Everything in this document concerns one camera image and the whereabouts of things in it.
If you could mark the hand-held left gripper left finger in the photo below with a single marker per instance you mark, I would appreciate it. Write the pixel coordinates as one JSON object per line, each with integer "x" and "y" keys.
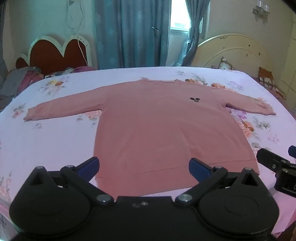
{"x": 89, "y": 165}

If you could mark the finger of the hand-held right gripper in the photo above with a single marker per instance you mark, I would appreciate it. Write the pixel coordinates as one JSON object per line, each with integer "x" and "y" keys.
{"x": 268, "y": 158}
{"x": 292, "y": 151}

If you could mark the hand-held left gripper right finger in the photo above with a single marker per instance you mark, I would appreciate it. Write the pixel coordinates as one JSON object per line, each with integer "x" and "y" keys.
{"x": 198, "y": 168}

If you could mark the pink long-sleeved sweater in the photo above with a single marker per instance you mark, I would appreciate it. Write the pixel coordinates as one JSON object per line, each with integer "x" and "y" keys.
{"x": 150, "y": 127}

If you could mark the pile of clothes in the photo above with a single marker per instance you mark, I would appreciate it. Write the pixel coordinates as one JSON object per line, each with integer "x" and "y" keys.
{"x": 20, "y": 78}

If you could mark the floral bedsheet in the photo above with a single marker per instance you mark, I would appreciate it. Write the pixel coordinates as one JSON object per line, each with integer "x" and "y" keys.
{"x": 57, "y": 139}

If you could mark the orange patterned pillow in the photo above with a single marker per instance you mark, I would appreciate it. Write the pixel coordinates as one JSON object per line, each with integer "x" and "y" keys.
{"x": 268, "y": 77}

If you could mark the white patterned pillow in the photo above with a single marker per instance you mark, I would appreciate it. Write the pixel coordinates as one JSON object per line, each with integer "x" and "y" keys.
{"x": 226, "y": 64}

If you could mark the cream arched headboard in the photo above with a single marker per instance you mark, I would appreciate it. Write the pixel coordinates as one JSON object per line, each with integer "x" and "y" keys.
{"x": 231, "y": 51}

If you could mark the red heart-shaped headboard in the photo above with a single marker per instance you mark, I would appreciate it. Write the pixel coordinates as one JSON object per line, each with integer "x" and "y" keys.
{"x": 50, "y": 55}

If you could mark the tied blue curtain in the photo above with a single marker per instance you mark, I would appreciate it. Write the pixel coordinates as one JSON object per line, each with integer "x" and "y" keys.
{"x": 193, "y": 41}

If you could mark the wide blue curtain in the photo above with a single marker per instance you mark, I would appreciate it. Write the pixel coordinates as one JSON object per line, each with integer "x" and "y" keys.
{"x": 129, "y": 34}

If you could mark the window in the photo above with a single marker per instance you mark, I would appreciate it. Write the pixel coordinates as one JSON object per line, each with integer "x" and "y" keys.
{"x": 178, "y": 23}

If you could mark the curtain clip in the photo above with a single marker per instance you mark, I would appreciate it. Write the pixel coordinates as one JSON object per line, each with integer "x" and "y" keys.
{"x": 155, "y": 28}

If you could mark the wall lamp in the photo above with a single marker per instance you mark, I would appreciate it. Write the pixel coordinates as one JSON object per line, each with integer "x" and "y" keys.
{"x": 261, "y": 10}

